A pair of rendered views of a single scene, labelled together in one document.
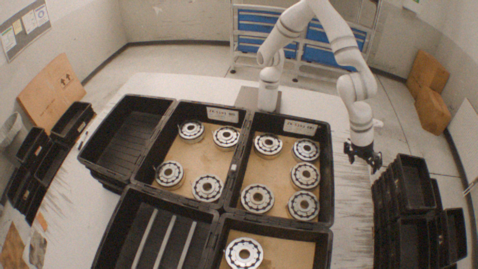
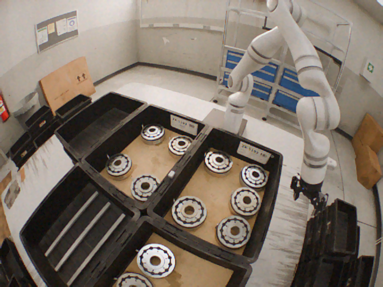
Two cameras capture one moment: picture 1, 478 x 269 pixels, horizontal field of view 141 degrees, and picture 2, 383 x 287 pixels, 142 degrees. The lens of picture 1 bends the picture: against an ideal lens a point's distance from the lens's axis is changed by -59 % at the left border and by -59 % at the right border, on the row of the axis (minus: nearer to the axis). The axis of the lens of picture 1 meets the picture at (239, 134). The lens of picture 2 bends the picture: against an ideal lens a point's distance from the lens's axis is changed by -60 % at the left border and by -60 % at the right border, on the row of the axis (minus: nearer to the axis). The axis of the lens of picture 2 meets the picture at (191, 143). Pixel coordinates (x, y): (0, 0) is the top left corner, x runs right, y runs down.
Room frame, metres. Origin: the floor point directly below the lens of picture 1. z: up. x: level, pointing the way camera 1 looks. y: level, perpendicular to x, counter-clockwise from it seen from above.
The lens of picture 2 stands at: (0.08, -0.08, 1.31)
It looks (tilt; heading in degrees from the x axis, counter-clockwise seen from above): 45 degrees down; 12
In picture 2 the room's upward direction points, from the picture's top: 4 degrees clockwise
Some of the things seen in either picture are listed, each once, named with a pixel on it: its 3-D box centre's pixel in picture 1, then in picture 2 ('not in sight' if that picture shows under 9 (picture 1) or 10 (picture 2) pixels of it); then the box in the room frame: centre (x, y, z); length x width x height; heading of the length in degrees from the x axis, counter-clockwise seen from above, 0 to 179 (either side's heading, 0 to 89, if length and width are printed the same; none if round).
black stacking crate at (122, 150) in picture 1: (130, 138); (101, 127); (0.49, 0.44, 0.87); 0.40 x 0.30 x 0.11; 167
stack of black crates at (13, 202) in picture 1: (27, 194); (25, 154); (0.26, 1.98, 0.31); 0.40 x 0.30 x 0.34; 167
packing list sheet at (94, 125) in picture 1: (98, 129); not in sight; (0.70, 0.83, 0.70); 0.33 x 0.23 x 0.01; 167
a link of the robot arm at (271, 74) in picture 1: (271, 64); (240, 89); (0.80, -0.14, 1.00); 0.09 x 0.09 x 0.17; 25
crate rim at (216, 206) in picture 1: (194, 144); (146, 143); (0.42, 0.14, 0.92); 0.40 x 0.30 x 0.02; 167
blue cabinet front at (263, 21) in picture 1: (268, 33); (248, 74); (2.31, -0.34, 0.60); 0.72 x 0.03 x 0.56; 77
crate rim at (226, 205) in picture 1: (287, 161); (229, 182); (0.35, -0.15, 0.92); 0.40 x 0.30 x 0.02; 167
